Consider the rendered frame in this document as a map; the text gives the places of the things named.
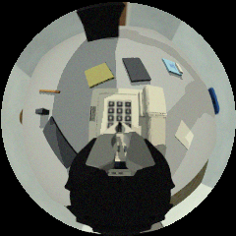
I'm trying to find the cream flat sheet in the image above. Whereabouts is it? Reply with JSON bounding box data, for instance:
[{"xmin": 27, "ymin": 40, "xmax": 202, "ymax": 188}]
[{"xmin": 175, "ymin": 120, "xmax": 194, "ymax": 149}]

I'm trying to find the beige desk phone body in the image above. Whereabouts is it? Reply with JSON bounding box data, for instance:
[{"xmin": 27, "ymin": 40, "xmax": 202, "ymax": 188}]
[{"xmin": 88, "ymin": 88, "xmax": 146, "ymax": 176}]

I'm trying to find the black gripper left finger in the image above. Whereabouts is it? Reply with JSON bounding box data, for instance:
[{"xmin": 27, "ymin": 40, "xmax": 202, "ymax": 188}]
[{"xmin": 65, "ymin": 122, "xmax": 120, "ymax": 191}]

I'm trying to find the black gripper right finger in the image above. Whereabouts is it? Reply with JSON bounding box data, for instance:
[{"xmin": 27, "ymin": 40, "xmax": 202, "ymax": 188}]
[{"xmin": 120, "ymin": 122, "xmax": 175, "ymax": 190}]

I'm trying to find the beige rectangular block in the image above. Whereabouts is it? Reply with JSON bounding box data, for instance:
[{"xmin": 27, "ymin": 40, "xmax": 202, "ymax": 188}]
[{"xmin": 175, "ymin": 63, "xmax": 183, "ymax": 74}]

